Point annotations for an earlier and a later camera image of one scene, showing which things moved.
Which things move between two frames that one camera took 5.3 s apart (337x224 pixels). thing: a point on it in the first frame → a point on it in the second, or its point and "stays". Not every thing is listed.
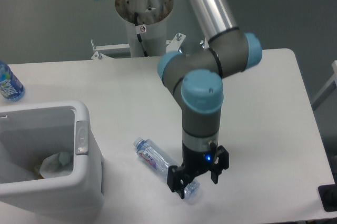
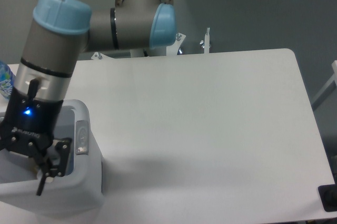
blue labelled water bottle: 11,87 stays
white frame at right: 328,89 stays
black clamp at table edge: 328,194 stays
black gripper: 194,163 → 29,125
